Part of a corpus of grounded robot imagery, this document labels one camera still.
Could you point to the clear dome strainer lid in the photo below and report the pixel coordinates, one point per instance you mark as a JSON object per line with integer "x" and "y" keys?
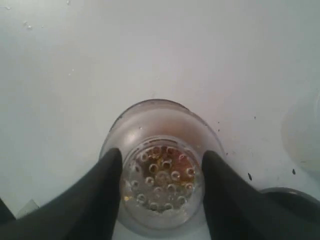
{"x": 162, "y": 187}

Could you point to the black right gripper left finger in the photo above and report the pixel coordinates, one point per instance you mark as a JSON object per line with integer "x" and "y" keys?
{"x": 86, "y": 211}

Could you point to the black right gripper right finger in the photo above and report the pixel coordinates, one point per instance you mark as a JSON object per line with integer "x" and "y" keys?
{"x": 234, "y": 210}

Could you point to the stainless steel cup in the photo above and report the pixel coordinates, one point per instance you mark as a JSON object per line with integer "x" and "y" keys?
{"x": 289, "y": 196}

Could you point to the clear plastic container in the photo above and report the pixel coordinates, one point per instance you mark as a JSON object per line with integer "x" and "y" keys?
{"x": 300, "y": 133}

